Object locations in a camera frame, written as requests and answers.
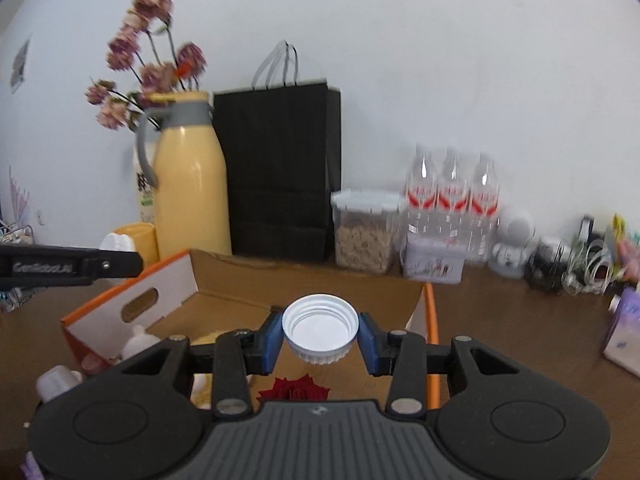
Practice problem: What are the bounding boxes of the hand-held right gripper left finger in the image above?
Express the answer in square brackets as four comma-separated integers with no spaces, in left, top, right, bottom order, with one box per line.
[117,310,286,421]

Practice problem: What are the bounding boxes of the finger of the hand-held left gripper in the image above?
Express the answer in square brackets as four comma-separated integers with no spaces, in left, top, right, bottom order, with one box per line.
[79,247,146,286]

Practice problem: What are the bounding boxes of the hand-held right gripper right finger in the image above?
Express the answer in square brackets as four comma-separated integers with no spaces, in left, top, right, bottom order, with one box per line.
[357,311,523,418]

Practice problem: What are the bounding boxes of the white plastic bottle cap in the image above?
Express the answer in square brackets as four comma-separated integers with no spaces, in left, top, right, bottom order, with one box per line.
[281,294,360,365]

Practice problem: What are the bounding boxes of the orange cardboard box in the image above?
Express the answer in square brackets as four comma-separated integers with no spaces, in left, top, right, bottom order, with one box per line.
[61,248,441,411]

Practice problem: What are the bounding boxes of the yellow mug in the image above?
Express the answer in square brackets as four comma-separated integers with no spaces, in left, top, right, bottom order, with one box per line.
[99,223,160,267]

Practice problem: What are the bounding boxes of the red rose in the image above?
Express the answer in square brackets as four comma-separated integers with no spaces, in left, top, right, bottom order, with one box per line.
[257,374,326,403]

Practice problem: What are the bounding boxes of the purple feathery decoration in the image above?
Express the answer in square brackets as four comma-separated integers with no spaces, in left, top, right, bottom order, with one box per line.
[7,165,36,241]

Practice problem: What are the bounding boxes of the white milk carton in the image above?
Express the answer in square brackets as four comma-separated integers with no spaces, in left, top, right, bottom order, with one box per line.
[136,145,159,226]

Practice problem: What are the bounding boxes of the clear container of seeds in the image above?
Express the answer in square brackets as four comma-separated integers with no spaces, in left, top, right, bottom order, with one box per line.
[330,189,406,275]

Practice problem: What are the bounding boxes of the grey metal tin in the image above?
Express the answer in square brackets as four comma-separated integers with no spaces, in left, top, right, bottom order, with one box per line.
[401,236,465,285]

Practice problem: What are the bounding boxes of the yellow thermos jug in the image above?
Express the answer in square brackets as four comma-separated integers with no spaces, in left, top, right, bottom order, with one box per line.
[136,91,233,256]

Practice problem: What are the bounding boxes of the black paper bag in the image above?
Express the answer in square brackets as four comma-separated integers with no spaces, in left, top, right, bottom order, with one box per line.
[213,40,342,263]

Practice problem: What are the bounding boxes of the white robot-shaped speaker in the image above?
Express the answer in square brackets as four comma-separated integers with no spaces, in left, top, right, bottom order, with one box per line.
[489,206,538,278]

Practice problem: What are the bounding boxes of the dried pink flower bouquet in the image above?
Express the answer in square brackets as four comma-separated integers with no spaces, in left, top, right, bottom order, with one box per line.
[85,0,208,133]

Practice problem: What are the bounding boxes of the purple tissue pack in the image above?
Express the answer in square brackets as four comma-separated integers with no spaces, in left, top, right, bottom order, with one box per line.
[602,287,640,378]

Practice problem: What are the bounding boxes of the colourful snack packets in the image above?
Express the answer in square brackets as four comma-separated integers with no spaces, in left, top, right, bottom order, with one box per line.
[607,214,640,286]

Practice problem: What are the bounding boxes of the black charger cable bundle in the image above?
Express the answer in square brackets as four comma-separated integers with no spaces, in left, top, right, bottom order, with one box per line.
[527,236,571,291]

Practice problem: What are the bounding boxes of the grey wall sticker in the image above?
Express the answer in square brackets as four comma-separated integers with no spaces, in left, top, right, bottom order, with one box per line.
[10,35,33,93]

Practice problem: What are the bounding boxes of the white charger cable bundle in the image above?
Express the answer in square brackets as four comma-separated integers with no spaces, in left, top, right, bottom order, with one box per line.
[562,237,618,295]

